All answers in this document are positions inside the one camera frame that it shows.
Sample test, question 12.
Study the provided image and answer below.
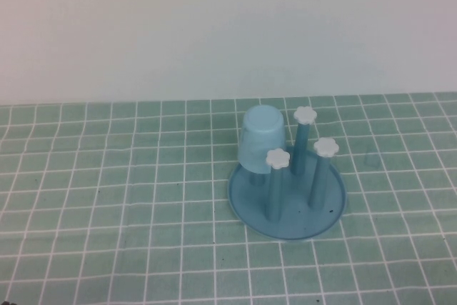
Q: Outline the green checkered tablecloth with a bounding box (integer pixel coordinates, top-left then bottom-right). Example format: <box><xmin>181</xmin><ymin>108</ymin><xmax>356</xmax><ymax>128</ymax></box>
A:
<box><xmin>0</xmin><ymin>92</ymin><xmax>457</xmax><ymax>305</ymax></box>

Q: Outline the light blue plastic cup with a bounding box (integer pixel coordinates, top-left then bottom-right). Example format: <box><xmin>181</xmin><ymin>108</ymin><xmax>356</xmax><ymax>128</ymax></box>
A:
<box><xmin>236</xmin><ymin>104</ymin><xmax>286</xmax><ymax>174</ymax></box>

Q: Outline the blue cup stand with pegs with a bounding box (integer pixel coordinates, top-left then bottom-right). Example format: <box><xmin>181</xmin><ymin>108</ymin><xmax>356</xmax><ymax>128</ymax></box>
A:
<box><xmin>227</xmin><ymin>106</ymin><xmax>348</xmax><ymax>241</ymax></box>

